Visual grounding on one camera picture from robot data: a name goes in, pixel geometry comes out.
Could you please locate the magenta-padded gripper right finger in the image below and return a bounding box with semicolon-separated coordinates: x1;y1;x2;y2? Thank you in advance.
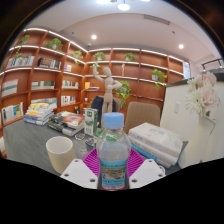
127;148;167;190

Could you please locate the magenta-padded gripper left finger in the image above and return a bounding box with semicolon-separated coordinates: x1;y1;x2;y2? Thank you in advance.
60;148;102;190

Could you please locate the clear plastic water bottle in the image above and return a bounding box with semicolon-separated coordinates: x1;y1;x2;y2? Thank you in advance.
96;112;133;192

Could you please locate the cream paper cup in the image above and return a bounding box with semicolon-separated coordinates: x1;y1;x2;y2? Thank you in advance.
45;135;77;175

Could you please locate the small snack packet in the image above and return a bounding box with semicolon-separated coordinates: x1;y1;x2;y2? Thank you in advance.
74;132;86;141
83;136;96;148

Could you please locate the stack of dark books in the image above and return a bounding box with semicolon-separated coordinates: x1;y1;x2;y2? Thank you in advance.
46;111;86;137

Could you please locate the tall green white carton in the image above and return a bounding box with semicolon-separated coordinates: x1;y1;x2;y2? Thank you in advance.
83;107;100;137

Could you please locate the dark blue chair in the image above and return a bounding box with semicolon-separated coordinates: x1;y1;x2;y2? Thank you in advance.
90;95;116;119

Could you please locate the wooden shelf unit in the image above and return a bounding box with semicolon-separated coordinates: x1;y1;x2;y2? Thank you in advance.
0;27;186;134

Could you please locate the wooden artist mannequin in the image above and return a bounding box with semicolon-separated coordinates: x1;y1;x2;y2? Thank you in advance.
92;63;123;116

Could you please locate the white paper sign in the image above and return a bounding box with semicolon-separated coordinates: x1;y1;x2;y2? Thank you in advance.
182;60;191;80

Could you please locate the ceiling air vent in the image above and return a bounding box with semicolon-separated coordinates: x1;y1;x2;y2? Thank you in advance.
143;13;172;26

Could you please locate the branched ceiling lamp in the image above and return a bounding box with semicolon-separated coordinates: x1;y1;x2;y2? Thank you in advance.
96;0;151;12

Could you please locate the black track light rail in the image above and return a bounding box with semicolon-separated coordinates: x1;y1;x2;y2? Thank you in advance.
200;58;224;71

